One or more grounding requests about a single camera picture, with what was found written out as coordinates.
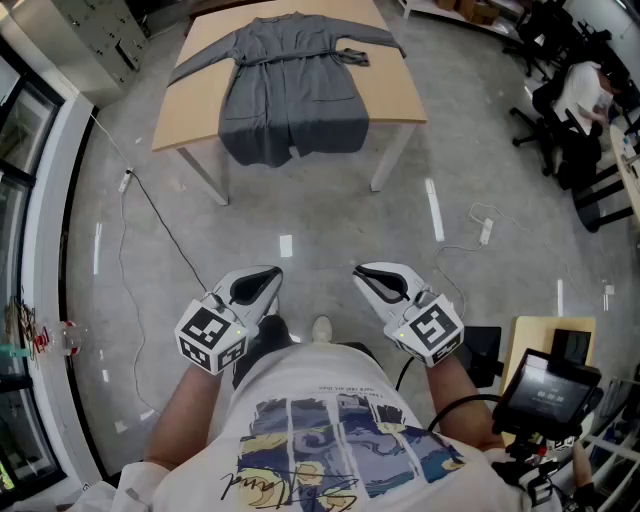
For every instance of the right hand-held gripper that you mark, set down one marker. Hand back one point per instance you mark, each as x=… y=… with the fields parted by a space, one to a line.
x=430 y=330

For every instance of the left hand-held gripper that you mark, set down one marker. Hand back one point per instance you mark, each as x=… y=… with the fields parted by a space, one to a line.
x=210 y=340

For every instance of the grey robe garment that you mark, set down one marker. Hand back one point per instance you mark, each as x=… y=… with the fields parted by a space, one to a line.
x=290 y=90

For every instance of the person's left forearm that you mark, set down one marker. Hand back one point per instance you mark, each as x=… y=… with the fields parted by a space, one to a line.
x=185 y=415

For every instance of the person's right forearm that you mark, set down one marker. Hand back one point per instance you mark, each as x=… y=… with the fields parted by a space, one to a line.
x=460 y=400

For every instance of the black trousers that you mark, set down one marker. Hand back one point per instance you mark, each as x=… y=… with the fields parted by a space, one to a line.
x=265 y=340

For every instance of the white sneaker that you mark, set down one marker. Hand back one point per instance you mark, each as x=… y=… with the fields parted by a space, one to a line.
x=321 y=330

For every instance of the black flat case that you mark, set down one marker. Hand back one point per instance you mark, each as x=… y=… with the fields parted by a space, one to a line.
x=482 y=350

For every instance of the white printed t-shirt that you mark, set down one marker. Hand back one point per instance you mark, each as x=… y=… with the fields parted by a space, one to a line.
x=310 y=390

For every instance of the white power strip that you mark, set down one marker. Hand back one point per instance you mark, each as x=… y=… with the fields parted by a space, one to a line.
x=486 y=231
x=125 y=181

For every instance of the white table leg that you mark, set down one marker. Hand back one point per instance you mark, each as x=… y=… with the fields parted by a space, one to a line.
x=390 y=155
x=207 y=175

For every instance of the small wooden side table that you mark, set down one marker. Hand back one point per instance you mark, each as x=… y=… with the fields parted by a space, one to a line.
x=530 y=335

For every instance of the clear plastic bottle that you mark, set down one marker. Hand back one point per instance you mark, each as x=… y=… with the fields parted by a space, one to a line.
x=65 y=337

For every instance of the black chest monitor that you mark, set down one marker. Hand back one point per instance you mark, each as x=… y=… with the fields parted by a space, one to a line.
x=545 y=395

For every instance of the black box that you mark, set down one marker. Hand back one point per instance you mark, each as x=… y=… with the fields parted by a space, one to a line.
x=572 y=345

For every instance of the black office chair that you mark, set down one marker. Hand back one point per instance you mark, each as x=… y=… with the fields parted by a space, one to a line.
x=535 y=40
x=545 y=115

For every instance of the black framed glass partition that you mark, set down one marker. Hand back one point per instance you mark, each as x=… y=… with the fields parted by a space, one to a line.
x=20 y=150

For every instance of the white desk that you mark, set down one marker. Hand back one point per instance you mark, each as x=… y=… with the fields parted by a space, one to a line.
x=627 y=160

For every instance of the white storage shelf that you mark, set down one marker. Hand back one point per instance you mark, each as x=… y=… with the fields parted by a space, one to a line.
x=450 y=15

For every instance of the brown cardboard box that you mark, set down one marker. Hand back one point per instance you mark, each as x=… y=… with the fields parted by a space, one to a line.
x=447 y=4
x=482 y=12

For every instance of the grey locker cabinet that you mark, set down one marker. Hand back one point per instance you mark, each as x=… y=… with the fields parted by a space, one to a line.
x=100 y=45

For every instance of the black monitor mount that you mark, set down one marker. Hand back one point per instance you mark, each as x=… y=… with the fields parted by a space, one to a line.
x=525 y=470

